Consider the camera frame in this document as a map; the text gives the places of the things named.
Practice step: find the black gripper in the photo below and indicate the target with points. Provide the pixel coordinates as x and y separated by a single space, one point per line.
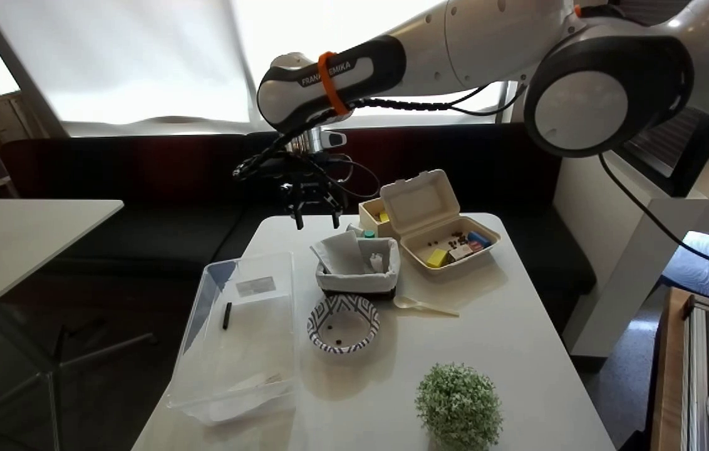
312 179

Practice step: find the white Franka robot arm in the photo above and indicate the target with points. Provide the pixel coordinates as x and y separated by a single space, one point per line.
470 40

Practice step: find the crumpled white napkin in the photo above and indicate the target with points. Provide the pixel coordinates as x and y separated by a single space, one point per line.
376 261

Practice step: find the white napkin basket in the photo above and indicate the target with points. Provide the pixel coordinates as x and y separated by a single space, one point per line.
355 282

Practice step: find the beige clamshell takeaway pack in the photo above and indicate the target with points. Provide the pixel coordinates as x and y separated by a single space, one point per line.
425 203

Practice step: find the zebra patterned bowl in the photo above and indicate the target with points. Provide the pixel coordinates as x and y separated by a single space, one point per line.
343 327

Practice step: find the yellow toy block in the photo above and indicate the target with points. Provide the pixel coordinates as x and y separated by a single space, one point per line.
436 257

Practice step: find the black marker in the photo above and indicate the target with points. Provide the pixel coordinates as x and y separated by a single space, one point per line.
226 317

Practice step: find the beige plastic spoon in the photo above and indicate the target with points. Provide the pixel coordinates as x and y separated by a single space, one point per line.
425 309

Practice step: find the clear plastic bin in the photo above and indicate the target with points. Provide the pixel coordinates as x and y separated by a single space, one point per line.
237 358

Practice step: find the blue toy block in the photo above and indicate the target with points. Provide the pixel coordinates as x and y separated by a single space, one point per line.
479 239

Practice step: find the dark red sofa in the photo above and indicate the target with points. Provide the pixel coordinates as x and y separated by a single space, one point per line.
118 165

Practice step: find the green potted plant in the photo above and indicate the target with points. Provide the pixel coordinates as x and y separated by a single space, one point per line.
460 410

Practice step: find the white counter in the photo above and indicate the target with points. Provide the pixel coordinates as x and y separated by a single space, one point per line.
613 252

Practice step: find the white side table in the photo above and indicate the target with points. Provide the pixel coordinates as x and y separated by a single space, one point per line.
12 240

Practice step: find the wooden base board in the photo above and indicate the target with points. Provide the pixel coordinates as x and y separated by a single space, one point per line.
670 376

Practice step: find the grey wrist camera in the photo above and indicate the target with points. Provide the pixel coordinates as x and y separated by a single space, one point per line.
333 138

